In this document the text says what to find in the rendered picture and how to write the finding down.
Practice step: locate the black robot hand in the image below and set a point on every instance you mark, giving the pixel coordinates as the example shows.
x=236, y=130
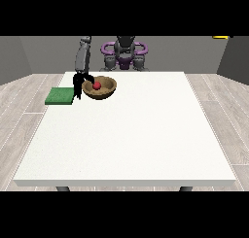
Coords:
x=78, y=83

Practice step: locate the brown wooden bowl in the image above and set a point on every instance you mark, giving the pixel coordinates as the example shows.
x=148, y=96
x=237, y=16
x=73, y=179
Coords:
x=102, y=92

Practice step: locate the grey robot trunk purple rings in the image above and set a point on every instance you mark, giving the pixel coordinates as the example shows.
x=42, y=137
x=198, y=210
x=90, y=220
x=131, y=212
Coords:
x=124, y=55

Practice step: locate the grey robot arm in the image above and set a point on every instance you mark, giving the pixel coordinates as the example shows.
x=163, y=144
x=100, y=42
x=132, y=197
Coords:
x=82, y=57

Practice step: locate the yellow wall fixture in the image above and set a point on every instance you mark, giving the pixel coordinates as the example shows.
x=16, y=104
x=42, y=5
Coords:
x=220, y=37

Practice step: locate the small red ball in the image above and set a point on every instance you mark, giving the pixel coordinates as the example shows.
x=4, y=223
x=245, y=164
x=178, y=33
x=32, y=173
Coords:
x=97, y=85

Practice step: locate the green square pad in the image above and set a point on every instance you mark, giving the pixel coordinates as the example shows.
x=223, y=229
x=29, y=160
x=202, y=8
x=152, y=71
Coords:
x=60, y=96

